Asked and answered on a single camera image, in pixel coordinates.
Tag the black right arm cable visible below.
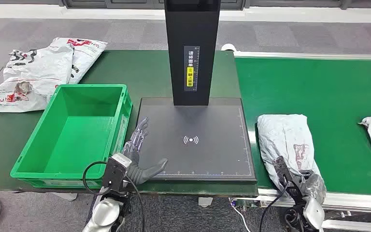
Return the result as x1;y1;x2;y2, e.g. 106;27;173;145
259;182;289;232

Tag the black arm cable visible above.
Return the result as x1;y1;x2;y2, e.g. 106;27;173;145
259;182;289;232
124;175;146;232

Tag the black inbound scanner machine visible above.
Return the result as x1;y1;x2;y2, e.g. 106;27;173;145
136;0;257;184

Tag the white courier bag black print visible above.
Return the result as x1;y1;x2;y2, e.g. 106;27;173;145
0;44;75;113

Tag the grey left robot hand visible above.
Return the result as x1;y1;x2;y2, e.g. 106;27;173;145
122;117;169;187

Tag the small conveyor control device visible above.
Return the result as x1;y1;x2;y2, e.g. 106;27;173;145
228;197;260;210

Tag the thin white cable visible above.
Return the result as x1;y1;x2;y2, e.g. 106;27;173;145
231;204;253;232

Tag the black looped camera cable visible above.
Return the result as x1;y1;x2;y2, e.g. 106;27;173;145
82;161;110;196

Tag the green conveyor belt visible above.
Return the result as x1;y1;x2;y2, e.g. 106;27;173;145
235;57;371;197

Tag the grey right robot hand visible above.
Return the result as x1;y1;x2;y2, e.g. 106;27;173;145
296;172;328;206

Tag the white courier bag red logo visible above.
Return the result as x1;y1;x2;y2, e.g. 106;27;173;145
51;37;108;85

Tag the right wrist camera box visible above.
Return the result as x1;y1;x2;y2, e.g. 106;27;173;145
271;156;301;193

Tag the dark green table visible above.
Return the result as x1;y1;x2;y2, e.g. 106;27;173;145
0;49;259;197

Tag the green plastic crate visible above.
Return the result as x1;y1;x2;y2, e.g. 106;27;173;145
10;84;133;189

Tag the white table foot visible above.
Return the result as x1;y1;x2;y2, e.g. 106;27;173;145
198;196;214;208
51;192;78;202

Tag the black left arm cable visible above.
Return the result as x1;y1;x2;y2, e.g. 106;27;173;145
124;175;146;232

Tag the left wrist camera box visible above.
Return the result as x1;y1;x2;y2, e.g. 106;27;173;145
101;152;132;194

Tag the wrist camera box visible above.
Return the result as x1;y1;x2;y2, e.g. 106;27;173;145
101;152;132;194
271;156;301;193

